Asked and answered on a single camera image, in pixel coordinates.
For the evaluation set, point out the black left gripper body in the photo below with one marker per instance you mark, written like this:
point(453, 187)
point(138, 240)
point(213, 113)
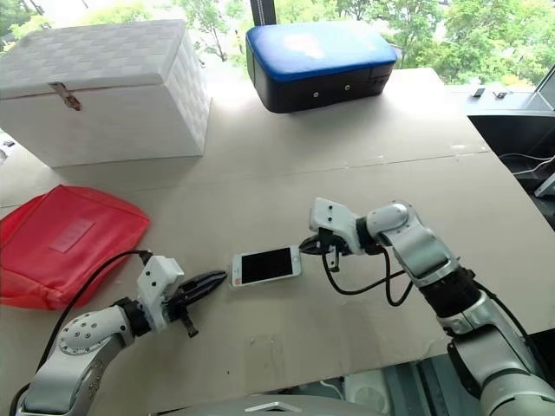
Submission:
point(178, 310)

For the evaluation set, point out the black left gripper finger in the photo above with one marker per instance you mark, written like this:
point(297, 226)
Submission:
point(206, 278)
point(206, 291)

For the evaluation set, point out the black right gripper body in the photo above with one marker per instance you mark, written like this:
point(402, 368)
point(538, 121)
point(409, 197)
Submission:
point(331, 245)

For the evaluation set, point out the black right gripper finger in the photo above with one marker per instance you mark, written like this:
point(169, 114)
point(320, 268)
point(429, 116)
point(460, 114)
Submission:
point(313, 241)
point(313, 250)

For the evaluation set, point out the white smartphone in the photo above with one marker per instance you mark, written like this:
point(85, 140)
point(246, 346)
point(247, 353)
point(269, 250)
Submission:
point(266, 266)

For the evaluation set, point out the red fabric pouch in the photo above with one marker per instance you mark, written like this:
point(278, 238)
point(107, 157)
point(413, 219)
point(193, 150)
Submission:
point(65, 242)

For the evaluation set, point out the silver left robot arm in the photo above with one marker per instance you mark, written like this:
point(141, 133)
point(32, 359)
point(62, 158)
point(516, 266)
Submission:
point(82, 355)

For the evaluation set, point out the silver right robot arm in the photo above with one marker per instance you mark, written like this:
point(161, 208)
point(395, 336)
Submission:
point(433, 268)

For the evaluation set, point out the blue and black case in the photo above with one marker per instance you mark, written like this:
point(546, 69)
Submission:
point(316, 60)

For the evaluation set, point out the grey robot torso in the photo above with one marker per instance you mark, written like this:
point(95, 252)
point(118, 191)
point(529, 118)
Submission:
point(295, 407)

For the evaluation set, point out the white round object under table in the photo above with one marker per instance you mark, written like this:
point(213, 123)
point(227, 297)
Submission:
point(366, 392)

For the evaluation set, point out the white woven storage box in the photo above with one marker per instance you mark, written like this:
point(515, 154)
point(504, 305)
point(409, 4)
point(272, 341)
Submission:
point(99, 112)

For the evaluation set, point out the small black ledge object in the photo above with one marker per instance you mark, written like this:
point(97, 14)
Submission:
point(479, 92)
point(500, 94)

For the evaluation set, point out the metal box latch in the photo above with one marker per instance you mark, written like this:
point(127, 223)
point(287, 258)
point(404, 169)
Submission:
point(66, 97)

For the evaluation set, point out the small black clip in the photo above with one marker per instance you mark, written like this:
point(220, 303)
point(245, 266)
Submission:
point(7, 143)

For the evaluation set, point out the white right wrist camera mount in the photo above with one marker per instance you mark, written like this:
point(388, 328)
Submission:
point(334, 219)

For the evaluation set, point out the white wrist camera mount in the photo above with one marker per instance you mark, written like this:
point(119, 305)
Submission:
point(158, 290)
point(334, 219)

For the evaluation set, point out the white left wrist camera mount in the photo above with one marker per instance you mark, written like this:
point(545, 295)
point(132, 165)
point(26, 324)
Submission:
point(158, 290)

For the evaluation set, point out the dark window frame post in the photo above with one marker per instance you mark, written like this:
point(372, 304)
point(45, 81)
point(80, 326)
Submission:
point(264, 12)

